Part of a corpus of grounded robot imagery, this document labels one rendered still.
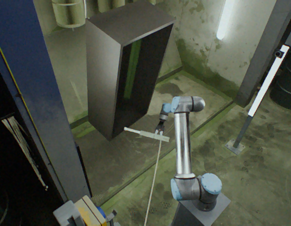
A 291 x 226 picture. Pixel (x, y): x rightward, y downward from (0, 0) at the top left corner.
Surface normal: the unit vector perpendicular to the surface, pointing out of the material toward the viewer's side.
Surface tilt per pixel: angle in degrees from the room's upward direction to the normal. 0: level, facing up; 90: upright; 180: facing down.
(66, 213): 0
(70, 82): 57
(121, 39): 12
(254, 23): 90
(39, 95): 90
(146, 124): 0
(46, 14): 90
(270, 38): 90
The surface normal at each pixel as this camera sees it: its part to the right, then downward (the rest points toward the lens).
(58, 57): 0.58, 0.06
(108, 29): 0.18, -0.59
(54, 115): 0.67, 0.54
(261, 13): -0.74, 0.46
